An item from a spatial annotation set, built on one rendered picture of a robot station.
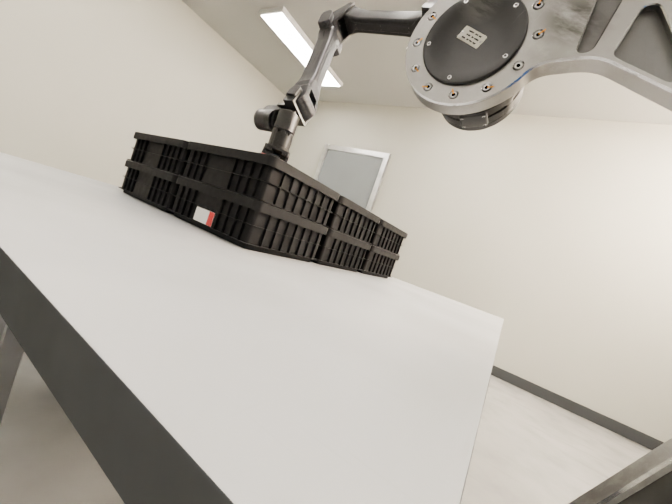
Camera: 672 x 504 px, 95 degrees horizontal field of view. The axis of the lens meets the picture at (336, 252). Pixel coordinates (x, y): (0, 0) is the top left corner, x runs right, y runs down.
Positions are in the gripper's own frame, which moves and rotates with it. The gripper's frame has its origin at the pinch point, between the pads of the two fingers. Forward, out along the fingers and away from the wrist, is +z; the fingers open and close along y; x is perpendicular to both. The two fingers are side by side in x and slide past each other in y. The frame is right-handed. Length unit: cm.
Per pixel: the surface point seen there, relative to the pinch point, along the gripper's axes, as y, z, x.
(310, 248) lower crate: -5.4, 12.8, 18.2
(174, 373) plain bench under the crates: 70, 17, 0
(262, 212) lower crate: 10.4, 7.6, 1.5
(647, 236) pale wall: -116, -89, 325
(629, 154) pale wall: -139, -161, 302
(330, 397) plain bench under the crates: 69, 17, 8
